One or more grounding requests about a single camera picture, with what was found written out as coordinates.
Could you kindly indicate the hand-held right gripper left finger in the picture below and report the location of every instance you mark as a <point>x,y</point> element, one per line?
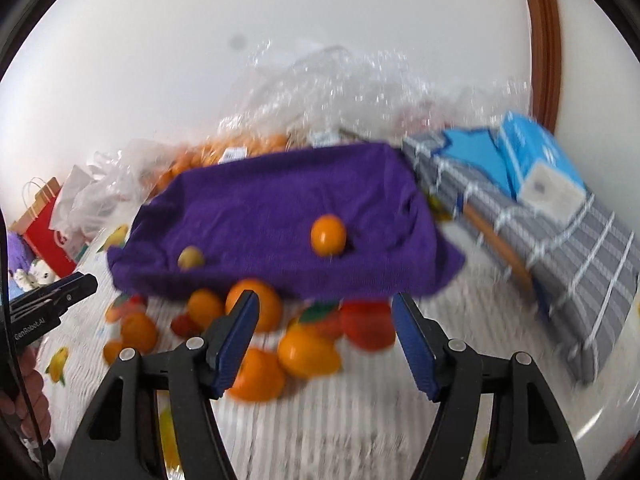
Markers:
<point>242,340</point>

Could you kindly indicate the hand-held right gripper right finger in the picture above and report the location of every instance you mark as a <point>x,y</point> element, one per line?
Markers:
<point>412,350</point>

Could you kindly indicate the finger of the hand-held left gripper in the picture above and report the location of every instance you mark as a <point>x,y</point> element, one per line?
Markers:
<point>67,290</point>

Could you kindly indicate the orange tangerine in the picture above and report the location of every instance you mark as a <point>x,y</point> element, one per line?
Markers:
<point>267,307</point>
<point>112,351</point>
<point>308,356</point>
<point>204,307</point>
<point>327,235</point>
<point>259,377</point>
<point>138,332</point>

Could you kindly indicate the small red hawthorn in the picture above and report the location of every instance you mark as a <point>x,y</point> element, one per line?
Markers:
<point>184,325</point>

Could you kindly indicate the small yellow plum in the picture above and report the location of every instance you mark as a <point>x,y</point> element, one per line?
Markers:
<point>190,258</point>

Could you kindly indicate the person's left hand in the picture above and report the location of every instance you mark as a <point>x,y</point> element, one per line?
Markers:
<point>31,395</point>

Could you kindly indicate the white plush toy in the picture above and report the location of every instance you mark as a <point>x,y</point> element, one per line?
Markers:
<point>37,274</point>

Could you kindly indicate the red persimmon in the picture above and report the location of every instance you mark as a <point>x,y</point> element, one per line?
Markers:
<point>367,329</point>

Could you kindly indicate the red paper bag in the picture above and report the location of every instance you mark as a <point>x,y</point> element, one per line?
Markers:
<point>45,240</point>

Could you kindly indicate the purple plush toy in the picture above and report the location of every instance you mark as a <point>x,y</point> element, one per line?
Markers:
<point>17,260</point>

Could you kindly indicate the crumpled clear plastic bag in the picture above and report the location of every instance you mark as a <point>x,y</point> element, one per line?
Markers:
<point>100,195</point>

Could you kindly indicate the brown wooden bar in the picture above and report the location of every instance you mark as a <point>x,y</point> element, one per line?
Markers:
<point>500,250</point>

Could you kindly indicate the purple towel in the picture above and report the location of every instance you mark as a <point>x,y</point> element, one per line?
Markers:
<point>275,195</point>

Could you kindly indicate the grey plaid pillow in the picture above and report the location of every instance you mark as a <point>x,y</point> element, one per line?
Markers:
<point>565,270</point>

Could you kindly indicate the clear bag of tangerines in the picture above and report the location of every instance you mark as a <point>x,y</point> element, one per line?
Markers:
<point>200,160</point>

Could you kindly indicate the flat blue packet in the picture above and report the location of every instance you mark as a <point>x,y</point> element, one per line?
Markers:
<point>472,157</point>

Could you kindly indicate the blue packet with white label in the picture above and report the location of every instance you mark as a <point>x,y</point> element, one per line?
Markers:
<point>540,160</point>

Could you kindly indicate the large clear plastic bag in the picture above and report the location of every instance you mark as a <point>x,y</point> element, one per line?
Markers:
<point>340,95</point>

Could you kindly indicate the brown wooden door frame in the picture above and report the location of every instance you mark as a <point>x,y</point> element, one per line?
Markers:
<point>542,35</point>

